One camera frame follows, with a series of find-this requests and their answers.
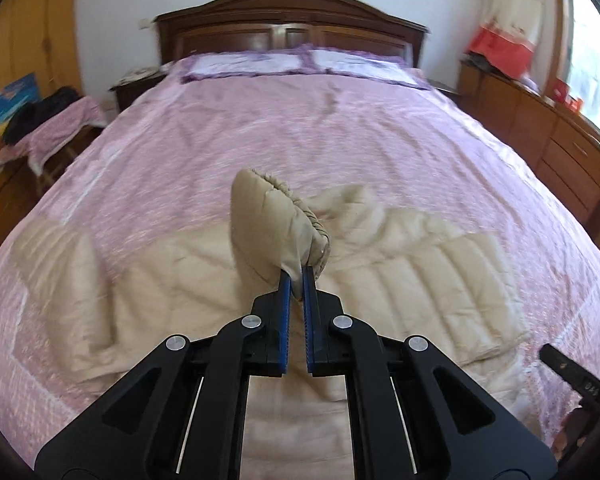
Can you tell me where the beige puffer jacket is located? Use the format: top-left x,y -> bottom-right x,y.
10,167 -> 531,480

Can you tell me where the window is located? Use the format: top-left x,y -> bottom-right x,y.
562,0 -> 600,146

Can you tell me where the pink floral cloth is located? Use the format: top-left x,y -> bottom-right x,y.
0,95 -> 108,173

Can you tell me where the cream and red curtain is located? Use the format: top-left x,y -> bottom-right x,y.
467,0 -> 563,81

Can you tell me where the wooden wardrobe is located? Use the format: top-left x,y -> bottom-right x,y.
0,0 -> 86,271

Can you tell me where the wooden dresser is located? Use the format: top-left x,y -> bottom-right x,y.
457,57 -> 600,241

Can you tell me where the bed with pink bedspread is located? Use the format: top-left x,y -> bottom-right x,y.
0,52 -> 600,480

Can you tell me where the white pillow with purple trim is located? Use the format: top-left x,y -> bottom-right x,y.
307,49 -> 431,90
180,52 -> 308,83

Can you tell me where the dark clothes pile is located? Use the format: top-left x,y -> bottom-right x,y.
2,86 -> 83,143

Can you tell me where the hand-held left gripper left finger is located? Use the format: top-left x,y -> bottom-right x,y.
34,266 -> 293,480

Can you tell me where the blue painting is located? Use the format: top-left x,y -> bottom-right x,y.
0,72 -> 42,136

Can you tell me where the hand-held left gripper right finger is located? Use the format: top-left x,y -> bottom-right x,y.
302,266 -> 558,480

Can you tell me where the wooden stool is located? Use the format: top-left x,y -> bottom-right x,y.
27,125 -> 103,196

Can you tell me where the dark wooden nightstand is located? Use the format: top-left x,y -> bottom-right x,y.
109,67 -> 168,111

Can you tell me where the dark wooden headboard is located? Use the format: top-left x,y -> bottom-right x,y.
153,0 -> 431,68

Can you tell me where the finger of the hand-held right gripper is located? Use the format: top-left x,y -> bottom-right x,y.
539,342 -> 600,406

